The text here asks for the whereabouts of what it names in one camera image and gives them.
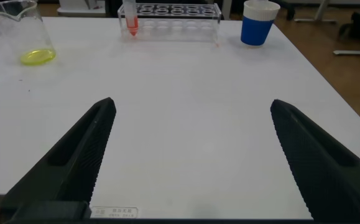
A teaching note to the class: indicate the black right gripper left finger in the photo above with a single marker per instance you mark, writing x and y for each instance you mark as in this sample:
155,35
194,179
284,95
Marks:
71,174

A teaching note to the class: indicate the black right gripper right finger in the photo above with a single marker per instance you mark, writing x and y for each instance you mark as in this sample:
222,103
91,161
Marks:
329,177

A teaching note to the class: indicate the black wheeled robot base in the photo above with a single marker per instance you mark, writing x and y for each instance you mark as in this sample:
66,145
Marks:
358,25

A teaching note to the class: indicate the clear glass beaker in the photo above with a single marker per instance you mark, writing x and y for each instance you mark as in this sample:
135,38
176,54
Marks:
33,46

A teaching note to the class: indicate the orange pigment test tube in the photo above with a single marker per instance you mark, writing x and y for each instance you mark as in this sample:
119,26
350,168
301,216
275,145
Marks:
132,25

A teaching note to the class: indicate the clear acrylic tube rack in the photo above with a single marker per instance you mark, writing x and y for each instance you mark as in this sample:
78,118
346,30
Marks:
179,28

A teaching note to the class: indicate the white table label sticker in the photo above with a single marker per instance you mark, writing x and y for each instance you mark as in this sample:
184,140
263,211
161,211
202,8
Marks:
114,212

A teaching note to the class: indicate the blue white paper cup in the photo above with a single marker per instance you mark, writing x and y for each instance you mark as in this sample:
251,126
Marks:
255,31

